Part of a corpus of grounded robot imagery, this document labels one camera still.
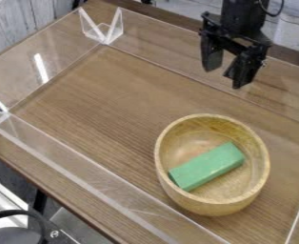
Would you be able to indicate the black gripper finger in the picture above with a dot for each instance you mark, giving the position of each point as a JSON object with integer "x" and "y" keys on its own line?
{"x": 212, "y": 53}
{"x": 244, "y": 66}

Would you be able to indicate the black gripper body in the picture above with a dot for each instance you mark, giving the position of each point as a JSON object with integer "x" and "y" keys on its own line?
{"x": 238, "y": 29}

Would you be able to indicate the green rectangular block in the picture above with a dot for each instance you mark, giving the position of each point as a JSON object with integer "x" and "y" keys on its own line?
{"x": 207, "y": 166}

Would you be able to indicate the brown wooden bowl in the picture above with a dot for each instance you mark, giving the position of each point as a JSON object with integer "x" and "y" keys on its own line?
{"x": 192, "y": 135}

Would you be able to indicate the white cylindrical container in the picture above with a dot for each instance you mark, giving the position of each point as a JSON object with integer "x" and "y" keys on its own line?
{"x": 287, "y": 30}

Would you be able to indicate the grey metal clamp plate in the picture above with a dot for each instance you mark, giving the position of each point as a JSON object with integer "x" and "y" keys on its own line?
{"x": 56, "y": 235}

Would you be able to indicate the clear acrylic corner bracket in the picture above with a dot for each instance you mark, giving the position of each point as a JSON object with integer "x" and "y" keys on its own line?
{"x": 103, "y": 33}

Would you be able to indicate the clear acrylic enclosure wall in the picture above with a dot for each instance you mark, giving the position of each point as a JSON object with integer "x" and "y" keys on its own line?
{"x": 84, "y": 107}

